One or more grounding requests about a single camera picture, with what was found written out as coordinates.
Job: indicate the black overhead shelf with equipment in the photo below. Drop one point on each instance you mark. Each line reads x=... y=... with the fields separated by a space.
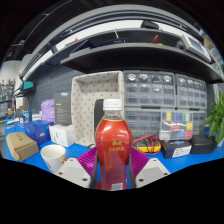
x=133 y=58

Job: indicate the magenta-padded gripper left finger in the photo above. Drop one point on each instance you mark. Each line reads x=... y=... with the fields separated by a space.
x=71 y=171

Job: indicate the dark grey flat carton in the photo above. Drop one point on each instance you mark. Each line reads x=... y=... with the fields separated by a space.
x=62 y=108

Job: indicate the black rectangular device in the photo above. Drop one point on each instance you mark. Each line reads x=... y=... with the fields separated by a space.
x=98 y=115

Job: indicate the small white carton box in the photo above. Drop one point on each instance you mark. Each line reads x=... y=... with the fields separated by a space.
x=61 y=135

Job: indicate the teal screen device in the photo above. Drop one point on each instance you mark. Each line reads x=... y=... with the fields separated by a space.
x=27 y=85

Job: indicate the plain black case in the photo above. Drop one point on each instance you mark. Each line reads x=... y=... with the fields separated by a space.
x=203 y=144

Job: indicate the black box with white label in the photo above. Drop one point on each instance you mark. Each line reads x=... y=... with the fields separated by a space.
x=176 y=149

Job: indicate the yellow multimeter with red leads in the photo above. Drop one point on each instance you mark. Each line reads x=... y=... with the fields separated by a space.
x=146 y=145

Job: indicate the blue carton box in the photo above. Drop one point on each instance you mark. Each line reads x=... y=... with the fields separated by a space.
x=38 y=131

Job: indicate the red drink bottle white cap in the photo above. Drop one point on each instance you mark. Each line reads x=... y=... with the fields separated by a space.
x=113 y=143

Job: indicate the green potted plant white pot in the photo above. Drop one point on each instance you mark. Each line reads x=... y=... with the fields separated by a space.
x=216 y=120

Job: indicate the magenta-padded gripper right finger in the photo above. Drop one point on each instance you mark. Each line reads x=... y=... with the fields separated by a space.
x=151 y=171

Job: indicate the clear organizer with coloured parts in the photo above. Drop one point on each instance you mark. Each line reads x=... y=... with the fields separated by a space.
x=176 y=126

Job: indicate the beige dotted storage tray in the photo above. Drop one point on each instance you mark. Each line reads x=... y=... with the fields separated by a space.
x=86 y=100

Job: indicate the brown cardboard box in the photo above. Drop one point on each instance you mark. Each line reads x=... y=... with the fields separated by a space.
x=20 y=146

